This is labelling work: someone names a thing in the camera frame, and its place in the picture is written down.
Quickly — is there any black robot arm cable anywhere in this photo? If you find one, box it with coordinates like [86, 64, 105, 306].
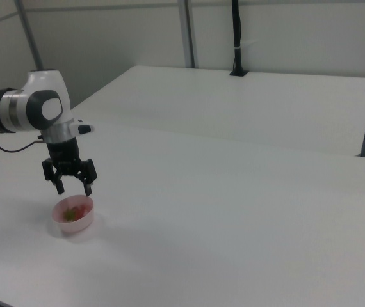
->
[0, 133, 45, 153]

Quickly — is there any black pole with clamp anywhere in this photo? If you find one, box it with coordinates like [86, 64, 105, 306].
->
[229, 0, 250, 77]

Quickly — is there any grey aluminium wall post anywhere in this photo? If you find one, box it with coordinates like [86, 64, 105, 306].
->
[178, 0, 200, 69]
[13, 0, 47, 72]

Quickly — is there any white cable tie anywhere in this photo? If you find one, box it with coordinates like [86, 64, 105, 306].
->
[234, 39, 257, 52]

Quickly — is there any red strawberry with green leaves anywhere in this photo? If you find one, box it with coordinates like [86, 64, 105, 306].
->
[62, 204, 88, 223]

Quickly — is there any pink plastic bowl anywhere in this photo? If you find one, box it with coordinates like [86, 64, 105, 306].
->
[51, 195, 95, 233]

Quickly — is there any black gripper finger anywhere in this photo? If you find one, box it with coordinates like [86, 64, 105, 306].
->
[42, 159, 66, 196]
[76, 158, 99, 197]

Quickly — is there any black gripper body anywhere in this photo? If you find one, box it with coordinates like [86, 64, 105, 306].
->
[46, 138, 83, 177]

